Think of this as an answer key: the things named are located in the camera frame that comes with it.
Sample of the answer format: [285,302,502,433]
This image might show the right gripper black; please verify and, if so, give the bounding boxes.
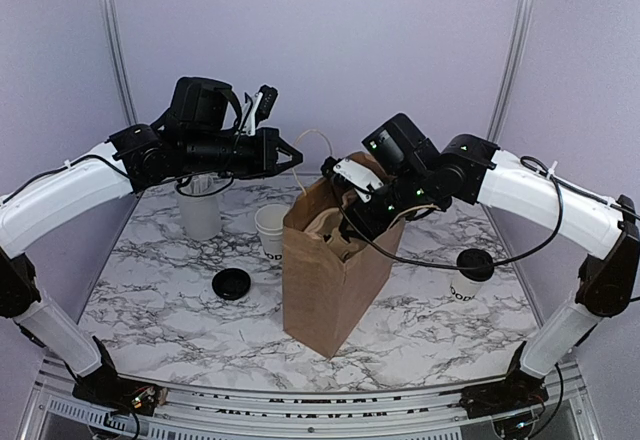
[339,168,436,244]

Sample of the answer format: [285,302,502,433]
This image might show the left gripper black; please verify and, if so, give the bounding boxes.
[183,125,303,179]

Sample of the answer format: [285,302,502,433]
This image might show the brown pulp cup carrier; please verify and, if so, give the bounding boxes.
[304,207,367,262]

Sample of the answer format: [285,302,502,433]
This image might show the black plastic cup lid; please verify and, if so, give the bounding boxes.
[456,248,495,283]

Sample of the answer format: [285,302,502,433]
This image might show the brown paper bag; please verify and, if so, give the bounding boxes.
[282,177,393,358]

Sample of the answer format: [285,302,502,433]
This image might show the white paper cup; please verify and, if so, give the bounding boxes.
[449,271,487,302]

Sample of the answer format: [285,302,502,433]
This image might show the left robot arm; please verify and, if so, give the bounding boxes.
[1,77,302,412]

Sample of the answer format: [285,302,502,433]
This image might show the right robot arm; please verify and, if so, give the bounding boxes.
[324,114,639,418]

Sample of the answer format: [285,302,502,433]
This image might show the stack of white paper cups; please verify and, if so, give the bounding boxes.
[254,204,290,261]

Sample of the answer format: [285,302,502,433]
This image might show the white sugar packets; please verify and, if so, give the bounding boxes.
[186,175,213,197]

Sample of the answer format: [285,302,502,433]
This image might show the grey cylindrical canister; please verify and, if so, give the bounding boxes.
[175,178,222,241]

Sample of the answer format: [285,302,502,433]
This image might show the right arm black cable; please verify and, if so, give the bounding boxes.
[339,157,640,269]

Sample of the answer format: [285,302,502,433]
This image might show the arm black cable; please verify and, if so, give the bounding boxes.
[0,94,261,201]
[339,157,640,269]

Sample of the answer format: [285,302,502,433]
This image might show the left aluminium frame post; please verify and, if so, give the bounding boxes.
[99,0,138,126]

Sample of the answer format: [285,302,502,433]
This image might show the aluminium frame post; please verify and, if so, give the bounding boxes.
[486,0,534,143]
[99,0,138,126]

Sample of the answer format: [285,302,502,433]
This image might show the right aluminium frame post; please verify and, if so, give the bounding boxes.
[486,0,534,143]

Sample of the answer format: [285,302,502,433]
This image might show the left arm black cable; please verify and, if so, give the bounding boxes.
[0,94,261,201]

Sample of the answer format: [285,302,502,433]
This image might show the front aluminium rail base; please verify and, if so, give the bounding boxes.
[17,357,601,439]

